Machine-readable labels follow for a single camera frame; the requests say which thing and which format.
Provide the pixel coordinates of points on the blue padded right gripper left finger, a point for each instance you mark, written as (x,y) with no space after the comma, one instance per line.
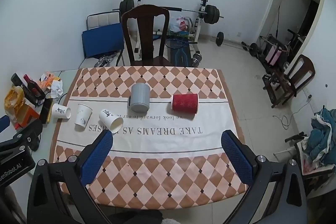
(93,156)

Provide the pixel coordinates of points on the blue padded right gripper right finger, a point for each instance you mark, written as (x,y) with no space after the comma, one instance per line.
(240,156)

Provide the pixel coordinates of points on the white paper cup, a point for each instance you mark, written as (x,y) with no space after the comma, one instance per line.
(83,115)
(60,112)
(111,121)

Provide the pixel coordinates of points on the white upright paper cup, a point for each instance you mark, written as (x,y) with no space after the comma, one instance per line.
(83,115)

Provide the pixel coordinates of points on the grey cylindrical cup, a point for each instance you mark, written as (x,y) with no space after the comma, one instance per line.
(139,100)

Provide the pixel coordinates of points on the red textured paper cup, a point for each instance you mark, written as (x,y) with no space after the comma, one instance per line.
(185,103)

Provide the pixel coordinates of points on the checkered tablecloth with text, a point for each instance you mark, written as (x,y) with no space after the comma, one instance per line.
(161,159)

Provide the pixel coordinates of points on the crumpled white tissue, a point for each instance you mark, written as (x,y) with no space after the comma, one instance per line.
(56,89)

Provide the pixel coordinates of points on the pile of teal clothes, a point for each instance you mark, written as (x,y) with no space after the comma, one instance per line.
(318,149)

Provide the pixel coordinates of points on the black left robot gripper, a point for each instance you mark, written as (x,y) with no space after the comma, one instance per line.
(16,159)

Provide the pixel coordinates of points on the dark wooden chair right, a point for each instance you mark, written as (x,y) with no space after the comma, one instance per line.
(282,86)

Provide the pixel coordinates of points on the orange cardboard box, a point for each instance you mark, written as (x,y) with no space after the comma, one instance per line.
(24,116)

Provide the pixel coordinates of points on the orange snack wrapper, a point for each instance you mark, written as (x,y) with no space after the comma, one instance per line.
(46,80)

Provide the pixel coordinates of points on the dark wine bottle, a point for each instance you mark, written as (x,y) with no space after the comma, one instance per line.
(34,88)

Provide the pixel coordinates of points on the yellow plastic bag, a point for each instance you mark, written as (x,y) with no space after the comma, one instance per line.
(13,101)

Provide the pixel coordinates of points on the black box on table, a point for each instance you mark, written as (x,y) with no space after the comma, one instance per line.
(28,94)

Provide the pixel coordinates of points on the metal dumbbell on floor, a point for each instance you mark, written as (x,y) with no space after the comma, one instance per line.
(196,59)

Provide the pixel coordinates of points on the small barbell on floor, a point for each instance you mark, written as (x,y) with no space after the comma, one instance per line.
(252,48)

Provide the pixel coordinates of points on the pink item on rack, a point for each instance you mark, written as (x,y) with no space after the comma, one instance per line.
(273,55)

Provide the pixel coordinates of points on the blue folded mat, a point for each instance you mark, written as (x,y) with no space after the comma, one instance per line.
(102,40)

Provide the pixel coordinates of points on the white padded bench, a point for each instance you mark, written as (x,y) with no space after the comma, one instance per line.
(102,19)

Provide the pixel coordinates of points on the red white plastic bag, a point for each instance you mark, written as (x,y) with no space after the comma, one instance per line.
(180,24)

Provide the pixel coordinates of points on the barbell with black plates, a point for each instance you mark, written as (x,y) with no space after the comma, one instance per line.
(210,15)

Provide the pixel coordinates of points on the white weight bench rack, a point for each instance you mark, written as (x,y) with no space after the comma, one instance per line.
(193,34)

